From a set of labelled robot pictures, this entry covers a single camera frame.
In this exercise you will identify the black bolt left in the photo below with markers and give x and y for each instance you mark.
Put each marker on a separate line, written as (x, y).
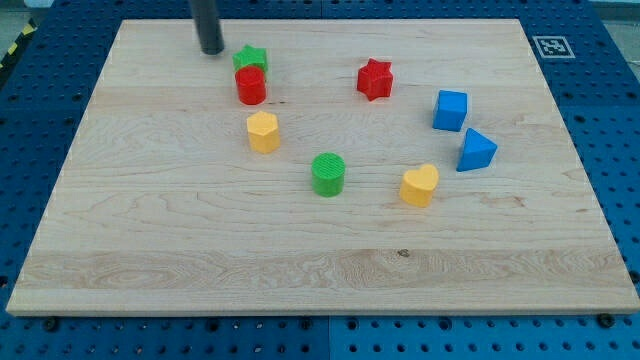
(50, 324)

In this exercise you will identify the yellow heart block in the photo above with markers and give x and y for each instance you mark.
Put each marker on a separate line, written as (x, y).
(418, 185)

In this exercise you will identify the green cylinder block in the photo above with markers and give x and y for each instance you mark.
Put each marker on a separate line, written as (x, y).
(328, 171)

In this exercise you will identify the red cylinder block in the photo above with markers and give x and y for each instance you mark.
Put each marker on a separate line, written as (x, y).
(251, 85)

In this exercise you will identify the blue cube block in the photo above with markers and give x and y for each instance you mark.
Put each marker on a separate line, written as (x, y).
(450, 110)

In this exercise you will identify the dark cylindrical robot arm rod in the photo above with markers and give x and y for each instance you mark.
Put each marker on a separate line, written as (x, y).
(206, 19)

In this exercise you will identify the red star block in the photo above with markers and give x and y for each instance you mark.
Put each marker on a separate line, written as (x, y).
(375, 79)

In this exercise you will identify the yellow hexagon block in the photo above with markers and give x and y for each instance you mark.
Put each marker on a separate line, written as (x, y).
(263, 132)

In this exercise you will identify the black bolt right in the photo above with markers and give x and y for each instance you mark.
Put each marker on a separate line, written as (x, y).
(605, 320)

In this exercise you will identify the blue triangle block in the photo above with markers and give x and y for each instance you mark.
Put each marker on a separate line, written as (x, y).
(477, 151)

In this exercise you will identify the green star block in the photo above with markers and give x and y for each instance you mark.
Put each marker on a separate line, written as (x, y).
(250, 56)

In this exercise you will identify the light wooden board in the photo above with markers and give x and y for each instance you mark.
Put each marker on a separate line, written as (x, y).
(163, 209)

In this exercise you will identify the black bolt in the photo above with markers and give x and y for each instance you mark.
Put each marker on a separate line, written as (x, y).
(605, 320)
(50, 324)

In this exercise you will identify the white fiducial marker tag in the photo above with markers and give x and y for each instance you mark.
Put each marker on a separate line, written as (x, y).
(553, 47)

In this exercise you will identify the yellow black hazard tape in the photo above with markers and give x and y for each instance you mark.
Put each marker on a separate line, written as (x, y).
(19, 45)

